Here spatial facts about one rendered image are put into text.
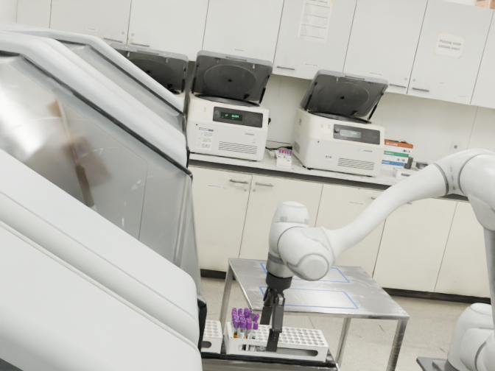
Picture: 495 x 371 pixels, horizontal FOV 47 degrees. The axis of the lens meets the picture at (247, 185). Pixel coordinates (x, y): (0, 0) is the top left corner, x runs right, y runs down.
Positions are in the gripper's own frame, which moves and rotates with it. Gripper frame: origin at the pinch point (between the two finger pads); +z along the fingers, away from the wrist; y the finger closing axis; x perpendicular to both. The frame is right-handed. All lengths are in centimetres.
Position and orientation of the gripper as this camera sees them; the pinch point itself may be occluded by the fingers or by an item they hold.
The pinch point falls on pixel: (267, 335)
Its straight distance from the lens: 175.1
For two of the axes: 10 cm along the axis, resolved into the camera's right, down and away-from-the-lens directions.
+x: -9.8, -1.3, -1.6
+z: -1.7, 9.6, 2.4
